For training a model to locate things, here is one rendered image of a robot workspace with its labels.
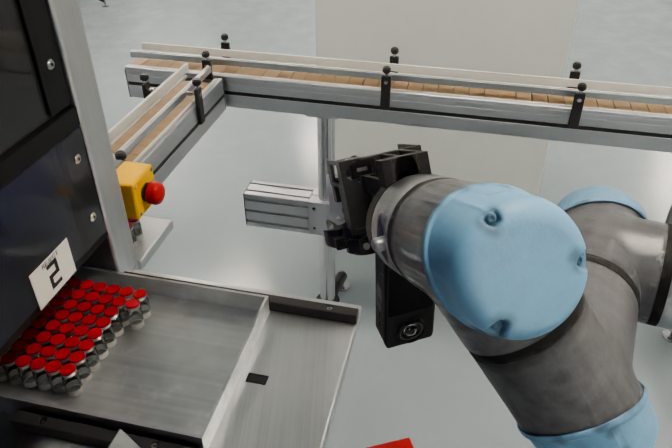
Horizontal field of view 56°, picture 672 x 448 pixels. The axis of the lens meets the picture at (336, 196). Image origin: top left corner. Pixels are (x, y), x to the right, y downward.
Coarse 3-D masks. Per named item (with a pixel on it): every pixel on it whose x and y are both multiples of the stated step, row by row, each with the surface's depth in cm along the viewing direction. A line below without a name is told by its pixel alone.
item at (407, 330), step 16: (384, 272) 48; (384, 288) 49; (400, 288) 50; (416, 288) 50; (384, 304) 50; (400, 304) 51; (416, 304) 51; (432, 304) 52; (384, 320) 52; (400, 320) 52; (416, 320) 52; (432, 320) 53; (384, 336) 53; (400, 336) 53; (416, 336) 53
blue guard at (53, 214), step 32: (64, 160) 85; (0, 192) 74; (32, 192) 80; (64, 192) 86; (96, 192) 94; (0, 224) 75; (32, 224) 81; (64, 224) 87; (96, 224) 95; (0, 256) 76; (32, 256) 81; (0, 288) 76; (32, 288) 82; (0, 320) 77
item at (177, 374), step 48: (144, 288) 103; (192, 288) 100; (144, 336) 95; (192, 336) 95; (240, 336) 95; (0, 384) 87; (96, 384) 87; (144, 384) 87; (192, 384) 87; (144, 432) 79; (192, 432) 81
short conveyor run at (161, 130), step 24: (144, 96) 152; (168, 96) 155; (192, 96) 155; (216, 96) 162; (120, 120) 136; (144, 120) 145; (168, 120) 145; (192, 120) 149; (120, 144) 135; (144, 144) 135; (168, 144) 139; (192, 144) 151; (168, 168) 140
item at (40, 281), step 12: (60, 252) 87; (48, 264) 85; (60, 264) 87; (72, 264) 90; (36, 276) 82; (48, 276) 85; (60, 276) 88; (36, 288) 83; (48, 288) 85; (60, 288) 88; (48, 300) 86
